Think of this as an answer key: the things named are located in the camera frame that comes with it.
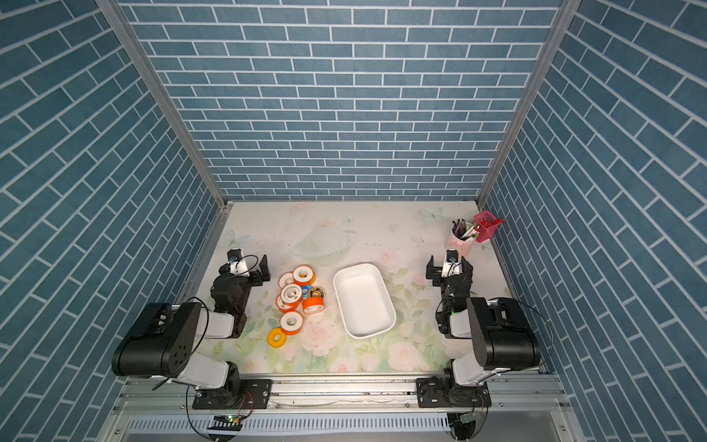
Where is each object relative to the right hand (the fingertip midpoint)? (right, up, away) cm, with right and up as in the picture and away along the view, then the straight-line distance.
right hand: (451, 258), depth 90 cm
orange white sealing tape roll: (-52, -19, -5) cm, 55 cm away
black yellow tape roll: (-45, -11, +1) cm, 46 cm away
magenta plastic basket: (+16, +11, +9) cm, 22 cm away
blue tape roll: (-49, -11, +1) cm, 50 cm away
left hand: (-64, +1, -1) cm, 64 cm away
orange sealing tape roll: (-45, -14, -4) cm, 47 cm away
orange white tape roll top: (-50, -6, +4) cm, 50 cm away
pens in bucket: (+6, +9, +7) cm, 13 cm away
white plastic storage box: (-29, -14, +1) cm, 32 cm away
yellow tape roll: (-56, -22, -6) cm, 60 cm away
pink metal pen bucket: (+6, +4, +6) cm, 9 cm away
